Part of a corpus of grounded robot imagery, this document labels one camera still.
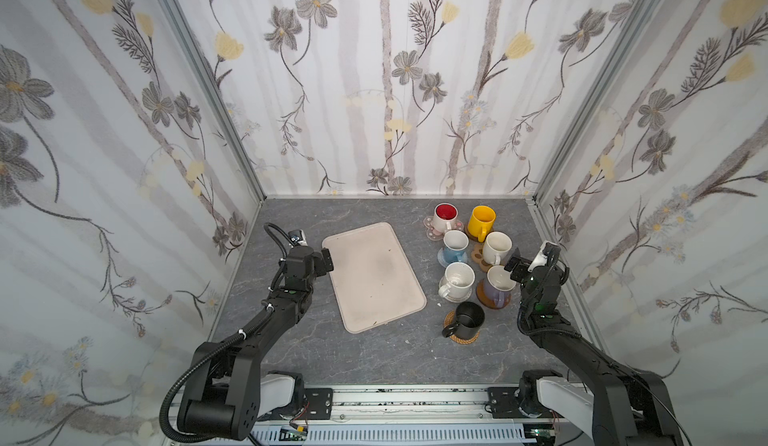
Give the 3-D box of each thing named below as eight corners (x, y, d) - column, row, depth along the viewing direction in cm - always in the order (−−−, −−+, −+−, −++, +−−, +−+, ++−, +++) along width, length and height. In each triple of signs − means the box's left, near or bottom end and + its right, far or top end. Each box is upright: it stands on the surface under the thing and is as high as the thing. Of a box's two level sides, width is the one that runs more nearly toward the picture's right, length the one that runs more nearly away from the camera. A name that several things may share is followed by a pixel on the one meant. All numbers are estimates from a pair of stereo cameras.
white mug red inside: (427, 229, 112) (429, 216, 106) (437, 213, 118) (440, 199, 111) (446, 238, 110) (450, 224, 103) (456, 221, 115) (460, 207, 109)
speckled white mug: (437, 302, 93) (441, 289, 86) (434, 276, 100) (438, 261, 92) (470, 302, 94) (478, 289, 86) (465, 276, 100) (472, 261, 92)
